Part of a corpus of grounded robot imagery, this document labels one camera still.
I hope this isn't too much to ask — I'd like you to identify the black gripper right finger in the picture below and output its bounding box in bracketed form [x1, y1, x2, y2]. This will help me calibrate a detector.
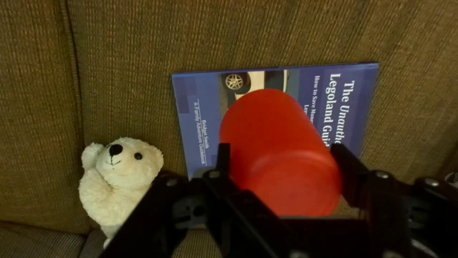
[328, 142, 383, 223]

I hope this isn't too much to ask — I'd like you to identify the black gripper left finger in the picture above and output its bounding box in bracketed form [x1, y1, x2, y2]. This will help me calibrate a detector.
[204, 142, 268, 221]

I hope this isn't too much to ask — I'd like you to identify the orange plastic cup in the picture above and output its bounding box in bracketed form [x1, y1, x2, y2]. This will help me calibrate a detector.
[217, 88, 343, 220]

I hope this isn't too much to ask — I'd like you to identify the blue paperback book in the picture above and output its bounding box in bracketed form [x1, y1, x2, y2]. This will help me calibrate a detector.
[170, 62, 380, 181]

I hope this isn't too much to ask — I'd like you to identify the small white teddy bear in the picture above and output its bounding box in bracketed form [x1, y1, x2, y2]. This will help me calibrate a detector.
[77, 137, 165, 250]

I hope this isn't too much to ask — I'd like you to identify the brown fabric sofa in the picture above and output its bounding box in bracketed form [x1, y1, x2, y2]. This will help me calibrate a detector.
[0, 0, 458, 258]

